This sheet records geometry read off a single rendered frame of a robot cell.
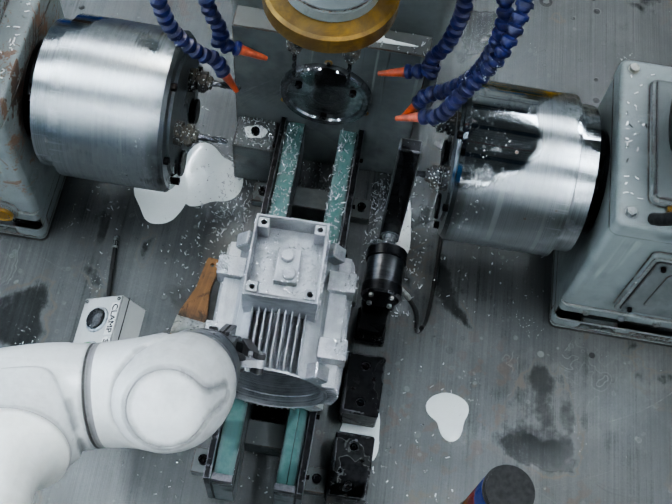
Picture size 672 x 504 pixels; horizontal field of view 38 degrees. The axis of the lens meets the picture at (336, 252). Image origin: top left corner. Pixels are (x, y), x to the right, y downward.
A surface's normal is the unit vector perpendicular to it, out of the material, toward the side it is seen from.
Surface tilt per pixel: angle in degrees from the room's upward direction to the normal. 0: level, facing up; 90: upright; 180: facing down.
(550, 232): 73
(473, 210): 65
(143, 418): 34
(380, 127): 90
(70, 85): 28
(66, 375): 4
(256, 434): 0
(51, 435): 49
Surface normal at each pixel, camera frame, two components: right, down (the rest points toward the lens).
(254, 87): -0.15, 0.88
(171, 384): 0.12, -0.25
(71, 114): -0.07, 0.34
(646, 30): 0.07, -0.44
